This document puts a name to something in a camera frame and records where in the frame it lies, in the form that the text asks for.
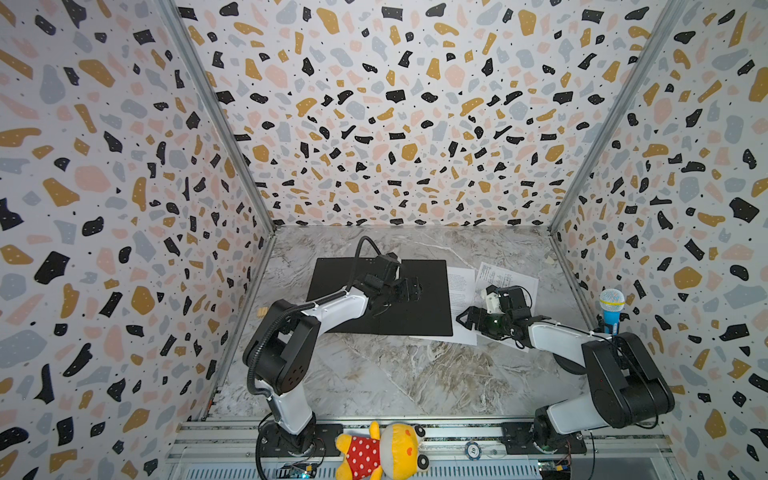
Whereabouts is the blue toy microphone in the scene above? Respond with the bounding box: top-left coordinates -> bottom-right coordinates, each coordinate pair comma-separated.
599,288 -> 626,335

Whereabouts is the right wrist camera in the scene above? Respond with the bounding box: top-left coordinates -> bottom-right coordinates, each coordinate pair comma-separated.
485,285 -> 503,314

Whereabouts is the yellow plush toy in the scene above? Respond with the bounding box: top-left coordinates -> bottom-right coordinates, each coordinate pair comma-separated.
335,421 -> 430,480

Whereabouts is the black microphone stand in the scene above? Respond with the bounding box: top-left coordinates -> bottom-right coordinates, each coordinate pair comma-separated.
553,354 -> 587,376

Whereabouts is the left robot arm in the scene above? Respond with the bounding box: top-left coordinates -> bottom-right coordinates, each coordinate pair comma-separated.
243,274 -> 422,454

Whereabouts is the text printed paper sheet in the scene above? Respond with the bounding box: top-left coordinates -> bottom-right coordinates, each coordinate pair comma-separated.
417,267 -> 477,346

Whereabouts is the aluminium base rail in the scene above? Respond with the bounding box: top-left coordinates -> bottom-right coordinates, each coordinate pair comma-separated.
161,417 -> 684,479

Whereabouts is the orange and black folder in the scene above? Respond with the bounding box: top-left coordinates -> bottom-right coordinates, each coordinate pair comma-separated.
306,257 -> 453,340

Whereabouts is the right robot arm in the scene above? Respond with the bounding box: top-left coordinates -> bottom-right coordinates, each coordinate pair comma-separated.
456,285 -> 675,452

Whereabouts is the technical drawing paper sheet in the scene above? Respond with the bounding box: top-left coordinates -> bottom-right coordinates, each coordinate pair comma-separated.
476,262 -> 539,305

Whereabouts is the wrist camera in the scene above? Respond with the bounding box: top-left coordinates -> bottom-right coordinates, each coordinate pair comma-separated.
373,252 -> 400,282
485,285 -> 503,314

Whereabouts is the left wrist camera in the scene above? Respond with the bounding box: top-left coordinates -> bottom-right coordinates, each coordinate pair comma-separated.
373,252 -> 400,282

